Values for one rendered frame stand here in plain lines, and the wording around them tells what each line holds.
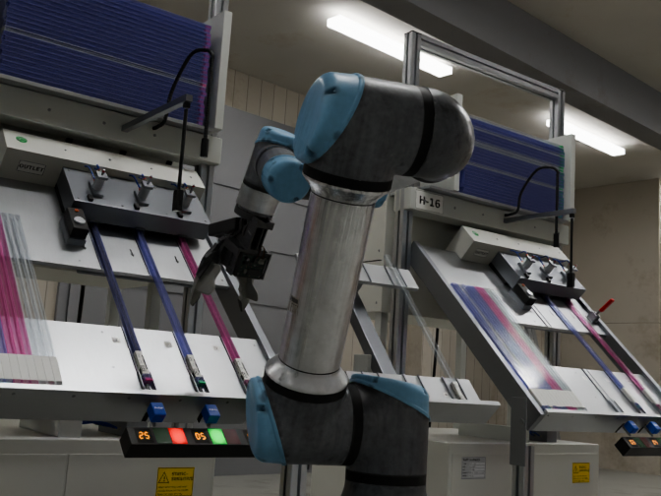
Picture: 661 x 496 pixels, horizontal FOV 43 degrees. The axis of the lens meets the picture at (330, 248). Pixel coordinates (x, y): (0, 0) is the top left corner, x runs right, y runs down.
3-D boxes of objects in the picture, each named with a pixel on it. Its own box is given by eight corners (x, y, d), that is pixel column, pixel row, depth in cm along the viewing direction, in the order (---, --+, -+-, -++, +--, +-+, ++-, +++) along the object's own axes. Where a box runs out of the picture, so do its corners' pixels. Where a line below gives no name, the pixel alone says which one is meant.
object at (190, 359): (203, 388, 162) (206, 383, 161) (196, 388, 161) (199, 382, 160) (139, 230, 197) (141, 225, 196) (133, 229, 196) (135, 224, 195)
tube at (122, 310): (150, 385, 155) (152, 381, 155) (143, 385, 155) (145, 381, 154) (92, 223, 190) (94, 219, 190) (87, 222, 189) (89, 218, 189)
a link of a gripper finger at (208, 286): (190, 308, 152) (223, 269, 152) (178, 294, 157) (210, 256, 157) (202, 316, 154) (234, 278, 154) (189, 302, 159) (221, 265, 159)
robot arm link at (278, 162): (336, 165, 139) (321, 151, 149) (270, 155, 136) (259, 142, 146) (327, 211, 142) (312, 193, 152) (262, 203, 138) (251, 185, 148)
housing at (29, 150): (184, 232, 218) (206, 188, 212) (-12, 198, 189) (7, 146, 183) (175, 214, 224) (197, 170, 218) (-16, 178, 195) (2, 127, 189)
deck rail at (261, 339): (287, 425, 173) (300, 404, 170) (278, 425, 172) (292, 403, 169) (188, 220, 222) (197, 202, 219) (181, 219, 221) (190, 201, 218)
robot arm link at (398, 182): (515, 90, 107) (377, 159, 153) (437, 75, 104) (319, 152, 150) (511, 179, 106) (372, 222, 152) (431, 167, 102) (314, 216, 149)
